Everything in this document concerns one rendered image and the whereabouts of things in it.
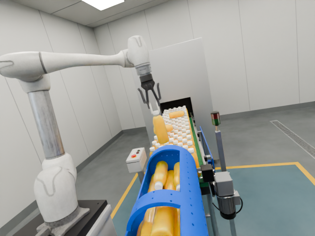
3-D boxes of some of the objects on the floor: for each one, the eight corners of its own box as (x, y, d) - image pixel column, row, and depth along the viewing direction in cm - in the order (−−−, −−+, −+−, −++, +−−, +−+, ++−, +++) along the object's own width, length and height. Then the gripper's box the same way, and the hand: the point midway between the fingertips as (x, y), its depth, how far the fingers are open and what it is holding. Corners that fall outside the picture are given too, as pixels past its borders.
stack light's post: (233, 241, 164) (215, 132, 139) (231, 237, 168) (214, 130, 143) (237, 241, 163) (221, 131, 138) (236, 237, 167) (219, 129, 142)
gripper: (130, 78, 99) (142, 117, 105) (158, 70, 97) (169, 111, 103) (132, 77, 106) (144, 114, 112) (159, 70, 104) (169, 108, 110)
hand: (154, 107), depth 107 cm, fingers closed on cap, 4 cm apart
